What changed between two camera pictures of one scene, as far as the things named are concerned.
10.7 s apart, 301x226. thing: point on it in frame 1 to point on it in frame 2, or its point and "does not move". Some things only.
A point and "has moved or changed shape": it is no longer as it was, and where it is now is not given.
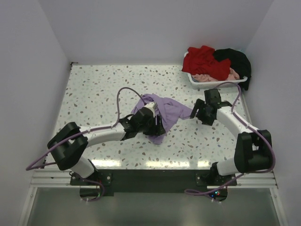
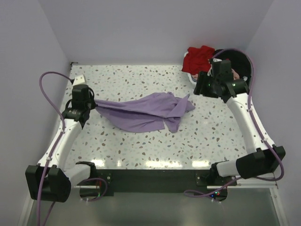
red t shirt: [200, 60] does not move
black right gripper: [199, 104] to [203, 77]
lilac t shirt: [168, 108] has moved or changed shape
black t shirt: [239, 61] does not move
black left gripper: [156, 130] to [93, 103]
